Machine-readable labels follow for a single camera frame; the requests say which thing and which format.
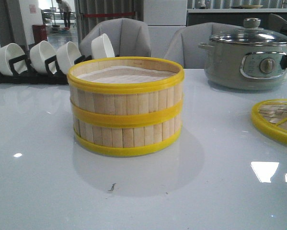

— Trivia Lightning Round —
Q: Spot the bamboo steamer tray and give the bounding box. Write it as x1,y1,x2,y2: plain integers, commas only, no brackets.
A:
73,114,182,157
67,57,184,128

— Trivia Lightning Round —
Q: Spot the woven bamboo steamer lid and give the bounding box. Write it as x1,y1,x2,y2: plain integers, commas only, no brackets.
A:
251,99,287,145

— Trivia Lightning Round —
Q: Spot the grey chair left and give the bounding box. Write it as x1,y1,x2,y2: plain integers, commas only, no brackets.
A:
79,18,151,57

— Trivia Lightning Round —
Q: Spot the grey chair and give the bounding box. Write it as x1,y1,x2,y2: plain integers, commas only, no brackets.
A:
79,18,151,57
163,22,240,69

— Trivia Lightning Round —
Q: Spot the grey chair right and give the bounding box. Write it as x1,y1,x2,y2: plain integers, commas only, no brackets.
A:
163,22,240,69

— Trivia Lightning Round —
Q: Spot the white bowl right end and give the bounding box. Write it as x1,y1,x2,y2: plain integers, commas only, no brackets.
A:
91,33,115,59

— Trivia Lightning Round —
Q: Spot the white bowl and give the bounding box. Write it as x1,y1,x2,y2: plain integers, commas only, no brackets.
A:
0,43,25,76
57,41,82,75
30,41,56,74

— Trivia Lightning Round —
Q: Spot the white cabinet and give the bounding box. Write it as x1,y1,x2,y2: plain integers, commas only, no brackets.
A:
143,0,187,58

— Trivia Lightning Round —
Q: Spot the red barrier tape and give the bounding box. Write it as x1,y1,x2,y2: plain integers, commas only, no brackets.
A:
82,11,136,18

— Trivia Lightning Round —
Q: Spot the grey-green electric cooking pot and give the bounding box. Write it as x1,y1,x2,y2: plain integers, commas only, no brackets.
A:
198,41,287,91

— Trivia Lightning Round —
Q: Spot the black bowl rack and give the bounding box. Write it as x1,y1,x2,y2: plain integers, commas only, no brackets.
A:
0,55,93,85

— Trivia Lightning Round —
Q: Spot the person in background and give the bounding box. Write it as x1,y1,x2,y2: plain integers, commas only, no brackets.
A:
56,0,71,29

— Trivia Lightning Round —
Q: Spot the red waste bin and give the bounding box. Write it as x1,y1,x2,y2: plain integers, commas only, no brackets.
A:
32,24,47,44

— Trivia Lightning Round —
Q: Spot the grey counter shelf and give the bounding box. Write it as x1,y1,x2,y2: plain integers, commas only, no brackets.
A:
186,8,287,28

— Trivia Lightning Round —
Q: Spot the glass pot lid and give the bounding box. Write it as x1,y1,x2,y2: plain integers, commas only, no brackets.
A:
210,18,287,46

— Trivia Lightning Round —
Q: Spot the white bowl far left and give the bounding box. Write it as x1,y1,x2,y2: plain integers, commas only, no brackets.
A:
0,43,25,76

